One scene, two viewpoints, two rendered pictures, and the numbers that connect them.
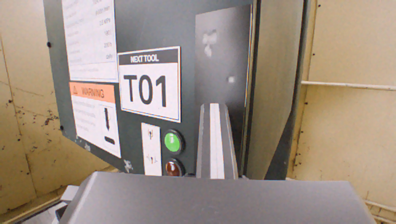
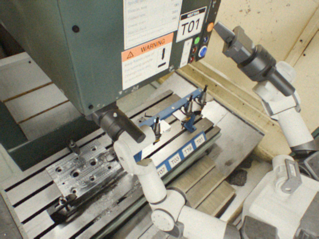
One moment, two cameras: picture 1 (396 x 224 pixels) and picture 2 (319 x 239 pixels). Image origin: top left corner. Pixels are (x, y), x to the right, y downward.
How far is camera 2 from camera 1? 0.69 m
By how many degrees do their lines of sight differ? 75
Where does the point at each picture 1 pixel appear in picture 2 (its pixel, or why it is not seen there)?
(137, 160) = (177, 60)
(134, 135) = (179, 50)
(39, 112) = not seen: outside the picture
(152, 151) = (186, 50)
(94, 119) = (150, 62)
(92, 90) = (154, 44)
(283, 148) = not seen: hidden behind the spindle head
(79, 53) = (144, 23)
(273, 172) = not seen: hidden behind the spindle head
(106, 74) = (170, 28)
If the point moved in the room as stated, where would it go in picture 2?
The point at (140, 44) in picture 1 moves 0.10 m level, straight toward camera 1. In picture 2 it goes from (192, 7) to (231, 10)
